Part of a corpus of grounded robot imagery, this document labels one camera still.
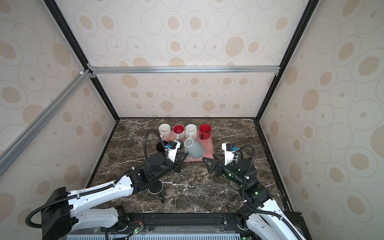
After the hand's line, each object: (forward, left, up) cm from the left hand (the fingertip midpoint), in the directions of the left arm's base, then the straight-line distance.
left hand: (190, 153), depth 71 cm
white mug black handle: (+4, +16, -1) cm, 16 cm away
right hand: (-2, -9, +1) cm, 9 cm away
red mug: (+30, -9, -21) cm, 38 cm away
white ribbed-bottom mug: (+30, +1, -20) cm, 36 cm away
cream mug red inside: (+32, +10, -24) cm, 41 cm away
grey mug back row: (+1, -2, +2) cm, 3 cm away
